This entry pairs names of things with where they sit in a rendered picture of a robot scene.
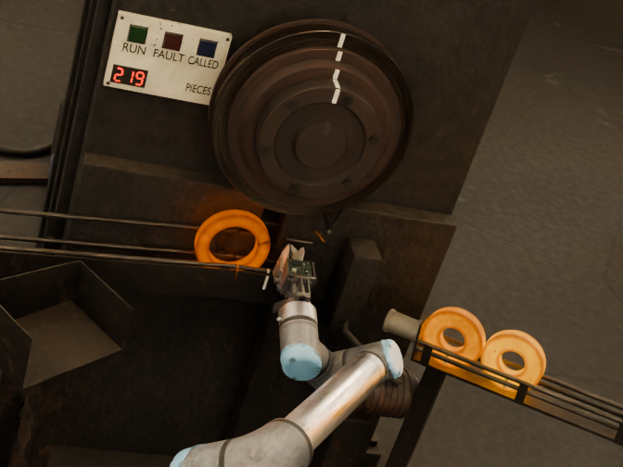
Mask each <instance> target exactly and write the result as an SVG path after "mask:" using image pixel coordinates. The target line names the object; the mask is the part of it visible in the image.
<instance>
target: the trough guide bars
mask: <svg viewBox="0 0 623 467"><path fill-rule="evenodd" d="M443 337H444V339H445V340H446V341H448V342H451V343H453V344H455V345H457V346H460V347H462V346H463V345H464V342H461V341H459V340H456V339H454V338H451V337H448V336H446V335H443ZM417 344H420V345H422V346H424V347H419V346H416V348H415V350H417V351H420V352H422V356H421V359H420V362H419V364H420V365H423V366H425V367H427V366H428V364H429V361H430V357H433V358H436V359H438V360H442V361H445V362H447V363H449V364H451V365H454V366H456V367H459V368H461V369H464V370H466V371H469V372H472V373H474V374H477V375H479V376H482V377H484V378H487V379H489V380H491V381H493V382H496V383H498V384H501V385H505V386H507V387H510V388H512V389H514V390H516V391H517V392H516V395H515V401H514V403H516V404H519V405H521V406H522V405H523V403H524V400H525V397H526V395H529V396H531V397H534V398H537V399H539V400H542V401H544V402H547V403H549V404H552V405H554V406H556V407H558V408H561V409H563V410H567V411H570V412H572V413H575V414H577V415H579V416H581V417H584V418H586V419H589V420H591V421H594V422H596V423H599V424H602V425H604V426H607V427H609V428H612V429H614V430H617V434H616V437H615V439H614V442H613V443H616V444H618V445H620V446H622V445H623V412H620V411H618V410H614V409H611V408H608V407H606V406H604V405H602V404H599V403H597V402H594V401H592V400H589V399H587V398H584V397H581V396H579V395H576V394H574V393H571V392H568V391H566V390H564V389H562V388H559V387H557V386H554V385H550V384H548V383H545V382H543V381H541V380H540V381H539V382H538V383H537V385H541V386H543V387H546V388H548V389H551V390H552V391H555V392H557V393H560V394H563V395H565V396H568V397H570V398H567V397H564V396H562V395H559V394H557V393H554V392H552V391H550V390H547V389H545V388H542V387H540V386H537V385H534V384H532V383H529V382H527V381H524V380H522V379H519V378H517V377H514V376H512V375H510V374H508V373H505V372H501V371H499V370H496V369H493V368H491V367H489V366H487V365H484V364H482V363H479V362H477V361H474V360H471V359H469V358H466V357H464V356H461V355H459V354H456V353H454V352H451V351H449V350H447V349H445V348H442V347H438V346H435V345H433V344H430V343H428V342H426V341H424V340H421V339H418V341H417ZM433 349H434V350H436V351H438V352H440V353H443V354H445V355H448V356H450V357H453V358H455V359H458V360H461V361H463V362H466V363H468V364H471V365H473V366H476V367H478V368H480V369H483V370H485V371H488V372H492V373H494V374H497V375H499V376H501V377H503V378H506V379H508V380H511V381H513V382H516V383H518V384H519V386H518V385H514V384H512V383H509V382H507V381H504V380H503V379H500V378H498V377H495V376H493V375H490V374H488V373H485V372H482V371H480V370H477V369H475V368H472V367H470V366H467V365H465V364H462V363H461V362H458V361H456V360H452V359H449V358H447V357H444V356H442V355H440V354H438V353H435V352H433V351H432V350H433ZM502 361H503V363H504V364H506V365H509V366H511V367H514V368H516V369H518V370H522V369H524V368H525V366H522V365H520V364H517V363H515V362H512V361H510V360H507V359H504V358H502ZM541 379H544V380H546V381H549V382H552V383H554V384H557V385H560V386H562V387H565V388H567V389H570V390H572V391H575V392H577V393H580V394H581V395H584V396H587V397H589V398H593V399H596V400H598V401H601V402H603V403H605V404H607V405H610V406H612V407H615V408H618V409H620V410H623V405H621V404H619V403H616V402H615V401H612V400H609V399H607V398H603V397H600V396H598V395H595V394H593V393H591V392H589V391H586V390H583V389H581V388H578V387H576V386H573V385H570V384H568V383H565V382H563V381H560V380H557V379H555V378H552V377H551V376H548V375H546V374H544V375H543V376H542V377H541ZM528 388H531V389H534V390H536V391H539V392H541V393H543V394H545V395H548V396H550V397H553V398H557V399H559V400H562V401H564V402H566V403H568V404H571V405H573V406H576V407H578V408H581V409H583V410H586V411H589V412H592V413H594V414H597V415H599V416H602V417H604V418H606V419H608V420H611V421H613V422H616V423H620V425H619V426H618V425H616V424H613V423H610V422H608V421H605V420H603V419H600V418H598V417H595V416H593V415H590V414H589V413H586V412H584V411H581V410H577V409H575V408H572V407H570V406H567V405H566V404H563V403H561V402H558V401H556V400H553V399H551V398H547V397H545V396H543V395H540V394H537V393H535V392H532V391H530V390H528ZM571 398H573V399H576V400H578V401H581V402H583V403H586V404H588V405H591V406H593V407H595V408H597V409H600V410H604V411H606V412H609V413H611V414H614V415H616V416H618V417H621V418H622V419H620V418H617V417H616V416H613V415H610V414H608V413H605V412H603V411H600V410H597V409H595V408H592V407H590V406H587V405H585V404H582V403H580V402H577V401H576V400H573V399H571Z"/></svg>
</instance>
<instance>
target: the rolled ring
mask: <svg viewBox="0 0 623 467"><path fill-rule="evenodd" d="M230 227H241V228H245V229H247V230H249V231H250V232H252V233H253V234H254V236H255V238H256V242H255V246H254V248H253V249H252V251H251V252H250V253H249V254H248V255H247V256H246V257H244V258H242V259H240V260H236V261H223V260H219V259H216V258H215V257H214V256H212V254H211V253H210V251H209V247H210V241H211V239H212V238H213V236H214V235H215V234H217V233H218V232H219V231H221V230H223V229H226V228H230ZM270 246H271V242H270V236H269V234H268V231H267V228H266V226H265V224H264V223H263V222H262V220H261V219H260V218H258V217H257V216H256V215H254V214H252V213H250V212H247V211H244V210H240V209H229V210H225V211H221V212H218V213H216V214H214V215H212V216H211V217H209V218H208V219H207V220H205V221H204V222H203V223H202V225H201V226H200V227H199V229H198V231H197V234H196V237H195V250H196V255H197V260H198V261H207V262H218V263H229V264H237V266H238V264H239V265H246V266H252V267H258V268H259V267H260V266H261V265H262V263H263V262H264V261H265V260H266V259H267V257H268V254H269V251H270Z"/></svg>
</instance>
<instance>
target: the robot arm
mask: <svg viewBox="0 0 623 467"><path fill-rule="evenodd" d="M304 252H305V251H304V247H302V248H301V249H300V250H299V251H297V250H296V249H295V247H294V246H293V245H290V244H288V245H287V246H285V248H284V249H283V251H282V253H281V255H280V257H279V259H278V261H277V263H276V265H275V267H274V269H273V279H274V282H273V283H274V284H276V286H277V289H276V290H277V291H278V292H280V295H284V296H285V298H286V299H284V300H282V301H279V302H277V303H274V304H273V313H276V314H278V317H277V321H278V322H279V334H280V348H281V356H280V361H281V364H282V369H283V371H284V373H285V375H286V376H288V377H289V378H292V379H295V380H298V381H307V382H308V383H309V384H310V385H311V386H313V387H314V388H315V390H316V391H315V392H313V393H312V394H311V395H310V396H309V397H308V398H306V399H305V400H304V401H303V402H302V403H301V404H300V405H298V406H297V407H296V408H295V409H294V410H293V411H291V412H290V413H289V414H288V415H287V416H286V417H285V418H278V419H274V420H271V421H269V422H268V423H266V424H265V425H264V426H263V427H261V428H259V429H257V430H255V431H253V432H251V433H249V434H246V435H242V436H240V437H236V438H232V439H227V440H223V441H218V442H213V443H208V444H204V445H203V444H199V445H195V446H193V447H191V448H186V449H183V450H182V451H180V452H179V453H178V454H177V455H176V456H175V457H174V458H173V461H172V462H171V465H170V467H308V466H309V465H310V463H311V461H312V456H313V451H314V450H315V449H316V448H317V447H318V446H319V445H320V444H321V443H322V442H323V441H324V440H325V439H326V438H327V437H328V436H329V435H330V434H331V433H332V432H333V431H334V430H335V429H336V428H337V427H338V426H339V425H340V424H341V423H342V422H343V421H344V420H345V419H346V418H347V417H348V416H349V415H350V414H351V413H352V412H353V411H354V410H355V409H356V408H357V407H358V406H359V405H360V404H361V403H362V402H363V401H364V400H365V399H366V398H367V397H368V396H369V395H370V394H371V393H372V392H373V391H374V390H375V389H377V388H378V387H379V386H381V385H382V384H383V383H384V382H385V381H386V380H388V379H392V378H393V379H396V378H397V377H400V376H401V375H402V372H403V360H402V356H401V351H400V349H399V347H398V345H397V344H396V343H395V342H394V341H393V340H391V339H387V340H381V341H378V342H374V343H371V344H367V345H362V346H358V347H352V348H348V349H343V350H339V351H336V352H331V351H330V350H329V349H328V348H326V347H325V346H324V345H323V344H322V343H321V342H320V341H319V335H318V326H317V325H318V323H317V314H316V308H315V307H314V305H312V303H311V302H310V299H311V291H310V290H311V288H312V285H313V283H314V281H315V279H316V278H315V269H314V262H313V263H312V265H311V264H310V262H309V261H303V257H304ZM289 255H290V257H291V259H290V258H289ZM312 269H313V276H312Z"/></svg>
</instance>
